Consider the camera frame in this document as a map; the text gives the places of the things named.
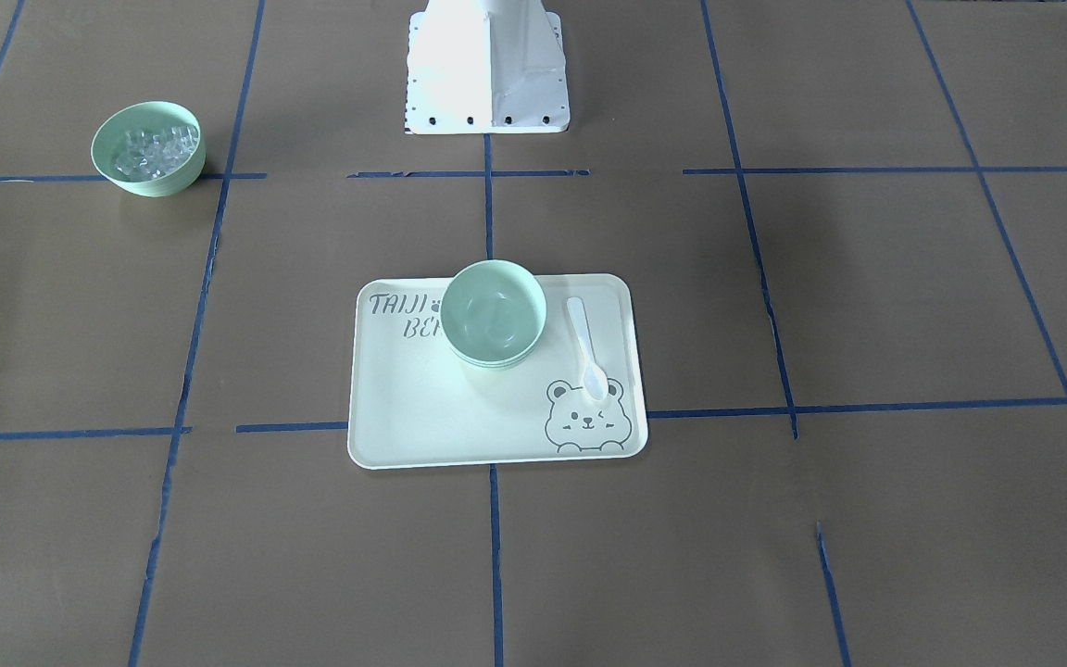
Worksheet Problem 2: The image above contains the white plastic spoon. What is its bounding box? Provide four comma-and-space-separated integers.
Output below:
566, 296, 609, 402

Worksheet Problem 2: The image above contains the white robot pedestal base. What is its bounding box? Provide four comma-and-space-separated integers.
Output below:
404, 1, 571, 134

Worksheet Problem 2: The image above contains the pale green bear tray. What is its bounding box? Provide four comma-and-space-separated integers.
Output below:
347, 273, 648, 470

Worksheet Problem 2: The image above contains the green bowl on tray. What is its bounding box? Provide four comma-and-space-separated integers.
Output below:
460, 359, 526, 372

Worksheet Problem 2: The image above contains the green bowl with ice cubes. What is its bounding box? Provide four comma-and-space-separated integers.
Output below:
90, 101, 207, 198

